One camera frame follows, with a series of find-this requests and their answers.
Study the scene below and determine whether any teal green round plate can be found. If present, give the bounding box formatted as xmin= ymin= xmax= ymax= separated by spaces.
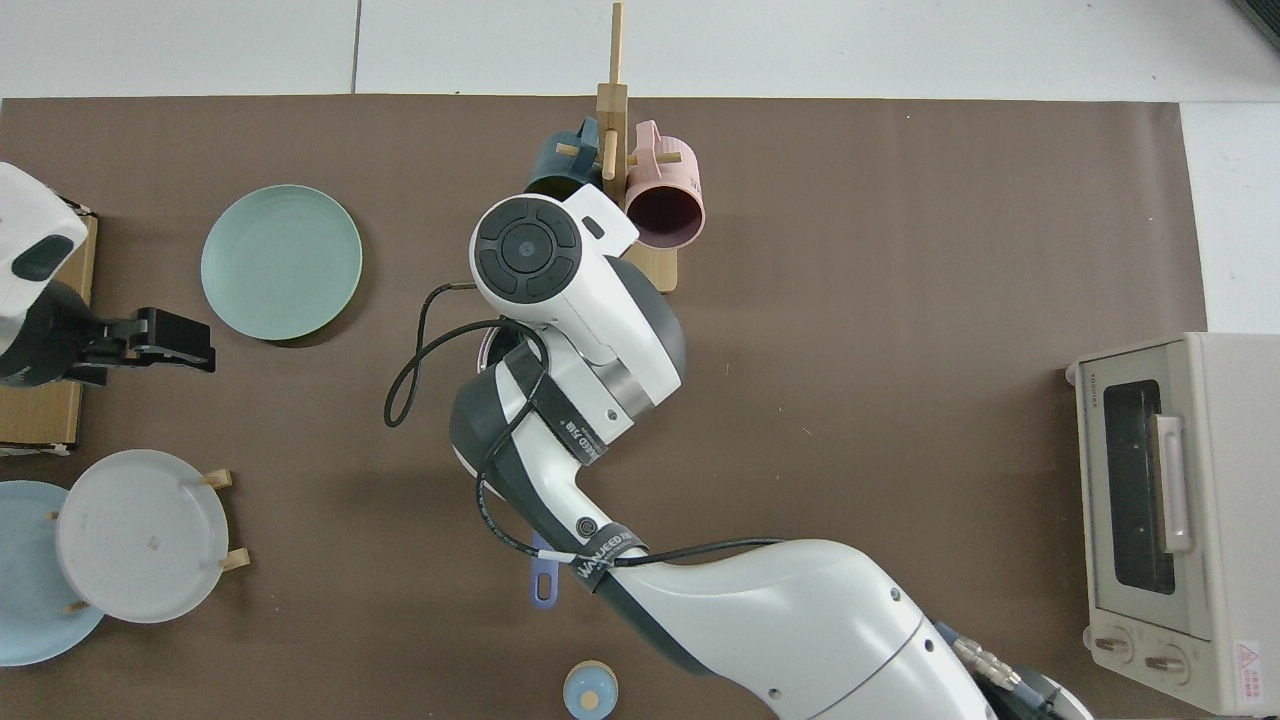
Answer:
xmin=200 ymin=184 xmax=363 ymax=342

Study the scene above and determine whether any white round plate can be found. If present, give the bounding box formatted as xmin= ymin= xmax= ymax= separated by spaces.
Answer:
xmin=56 ymin=449 xmax=230 ymax=625

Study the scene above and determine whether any wooden plate rack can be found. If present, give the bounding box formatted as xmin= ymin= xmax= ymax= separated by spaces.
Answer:
xmin=48 ymin=468 xmax=251 ymax=613

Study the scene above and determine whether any light blue round plate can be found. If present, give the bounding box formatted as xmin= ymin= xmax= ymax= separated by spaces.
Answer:
xmin=0 ymin=481 xmax=106 ymax=667

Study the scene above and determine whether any dark teal cup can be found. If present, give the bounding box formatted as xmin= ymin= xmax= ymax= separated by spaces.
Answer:
xmin=522 ymin=116 xmax=605 ymax=201

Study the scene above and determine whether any wooden cup stand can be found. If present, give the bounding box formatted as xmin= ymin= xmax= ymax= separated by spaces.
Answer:
xmin=555 ymin=2 xmax=683 ymax=295

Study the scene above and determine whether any pink cup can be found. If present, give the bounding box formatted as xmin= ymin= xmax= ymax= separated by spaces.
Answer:
xmin=624 ymin=120 xmax=706 ymax=250

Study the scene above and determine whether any small blue round thing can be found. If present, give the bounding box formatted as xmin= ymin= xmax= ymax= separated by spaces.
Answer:
xmin=563 ymin=661 xmax=619 ymax=720

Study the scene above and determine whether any brown table cloth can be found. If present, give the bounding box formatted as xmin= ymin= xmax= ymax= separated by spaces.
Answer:
xmin=0 ymin=95 xmax=1208 ymax=720

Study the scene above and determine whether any pale toaster oven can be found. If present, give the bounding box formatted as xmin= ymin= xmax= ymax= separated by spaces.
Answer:
xmin=1064 ymin=332 xmax=1280 ymax=717

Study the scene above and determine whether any dark grey ribbed object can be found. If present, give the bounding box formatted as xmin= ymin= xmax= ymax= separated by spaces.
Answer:
xmin=1232 ymin=0 xmax=1280 ymax=51

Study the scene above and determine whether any wire basket with wooden floor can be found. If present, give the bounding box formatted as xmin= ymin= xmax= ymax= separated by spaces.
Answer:
xmin=0 ymin=203 xmax=99 ymax=458

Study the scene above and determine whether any black pot with blue handle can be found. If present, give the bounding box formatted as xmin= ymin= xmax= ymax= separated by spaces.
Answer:
xmin=480 ymin=325 xmax=557 ymax=607

